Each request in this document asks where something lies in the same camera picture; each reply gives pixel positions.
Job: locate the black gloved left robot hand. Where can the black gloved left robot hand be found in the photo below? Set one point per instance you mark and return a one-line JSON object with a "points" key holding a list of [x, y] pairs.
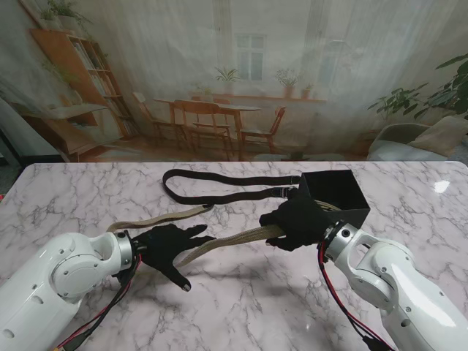
{"points": [[164, 245]]}

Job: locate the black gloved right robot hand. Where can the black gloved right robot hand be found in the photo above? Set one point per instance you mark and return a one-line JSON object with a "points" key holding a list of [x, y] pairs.
{"points": [[303, 223]]}

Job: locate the beige braided belt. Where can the beige braided belt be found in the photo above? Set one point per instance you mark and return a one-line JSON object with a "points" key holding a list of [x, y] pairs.
{"points": [[327, 206], [234, 237]]}

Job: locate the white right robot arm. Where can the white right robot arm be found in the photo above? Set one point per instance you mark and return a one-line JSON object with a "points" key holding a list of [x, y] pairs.
{"points": [[395, 285]]}

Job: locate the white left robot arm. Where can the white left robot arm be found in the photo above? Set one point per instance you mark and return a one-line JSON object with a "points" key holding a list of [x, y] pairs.
{"points": [[55, 278]]}

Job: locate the black belt storage box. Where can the black belt storage box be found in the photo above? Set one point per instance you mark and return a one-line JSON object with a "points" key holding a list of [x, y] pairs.
{"points": [[336, 190]]}

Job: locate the dark brown braided belt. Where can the dark brown braided belt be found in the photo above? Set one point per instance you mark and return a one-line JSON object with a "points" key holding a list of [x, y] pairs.
{"points": [[219, 199]]}

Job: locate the printed room scene backdrop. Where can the printed room scene backdrop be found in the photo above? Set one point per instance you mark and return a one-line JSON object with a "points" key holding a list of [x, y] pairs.
{"points": [[234, 73]]}

